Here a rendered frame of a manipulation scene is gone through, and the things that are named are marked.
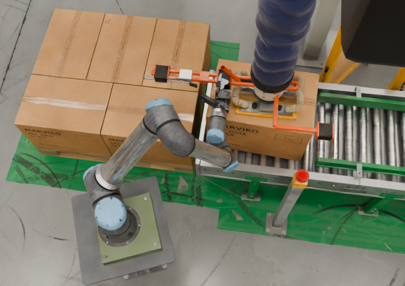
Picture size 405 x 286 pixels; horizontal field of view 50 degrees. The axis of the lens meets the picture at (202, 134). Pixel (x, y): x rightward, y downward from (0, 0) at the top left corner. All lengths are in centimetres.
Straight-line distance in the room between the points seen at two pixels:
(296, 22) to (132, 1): 263
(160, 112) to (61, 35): 176
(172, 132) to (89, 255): 98
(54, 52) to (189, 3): 142
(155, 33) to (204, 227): 146
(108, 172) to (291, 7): 113
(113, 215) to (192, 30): 165
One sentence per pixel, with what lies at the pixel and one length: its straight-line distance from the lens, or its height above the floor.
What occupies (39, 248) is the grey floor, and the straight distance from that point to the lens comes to 342.
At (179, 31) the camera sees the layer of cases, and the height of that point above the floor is 54.
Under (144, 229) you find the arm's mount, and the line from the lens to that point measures 241.
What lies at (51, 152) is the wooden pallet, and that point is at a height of 8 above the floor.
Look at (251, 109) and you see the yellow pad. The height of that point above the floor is 97.
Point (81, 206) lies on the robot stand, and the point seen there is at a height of 75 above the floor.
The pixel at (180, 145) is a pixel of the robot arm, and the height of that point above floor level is 147.
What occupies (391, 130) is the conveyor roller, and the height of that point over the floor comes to 55.
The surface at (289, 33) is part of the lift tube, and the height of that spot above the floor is 166.
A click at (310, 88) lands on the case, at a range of 261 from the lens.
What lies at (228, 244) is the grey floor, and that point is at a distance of 319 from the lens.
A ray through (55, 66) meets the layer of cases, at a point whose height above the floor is 54.
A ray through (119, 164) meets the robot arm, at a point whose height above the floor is 122.
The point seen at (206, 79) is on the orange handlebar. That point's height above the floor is 109.
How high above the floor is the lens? 314
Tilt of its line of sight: 65 degrees down
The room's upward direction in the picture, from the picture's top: 4 degrees counter-clockwise
